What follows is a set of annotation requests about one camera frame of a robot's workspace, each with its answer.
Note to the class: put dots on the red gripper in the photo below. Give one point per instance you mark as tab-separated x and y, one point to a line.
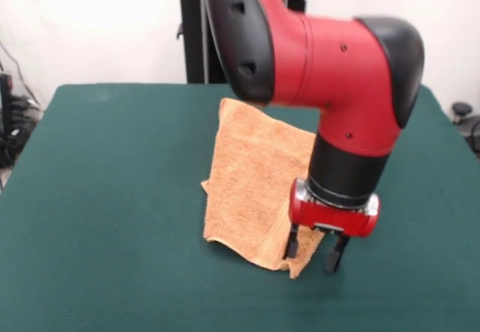
330	219

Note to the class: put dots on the orange terry towel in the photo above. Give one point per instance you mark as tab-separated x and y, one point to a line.
255	174

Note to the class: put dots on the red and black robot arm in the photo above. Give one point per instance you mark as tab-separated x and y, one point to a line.
318	66

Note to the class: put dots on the dark green table cloth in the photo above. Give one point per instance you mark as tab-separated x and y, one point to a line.
112	234

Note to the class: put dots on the black round knob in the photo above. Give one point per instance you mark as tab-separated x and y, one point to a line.
462	108

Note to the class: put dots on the black electronics box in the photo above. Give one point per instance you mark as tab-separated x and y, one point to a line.
5	122

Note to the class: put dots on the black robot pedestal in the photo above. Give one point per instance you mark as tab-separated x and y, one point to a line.
195	47

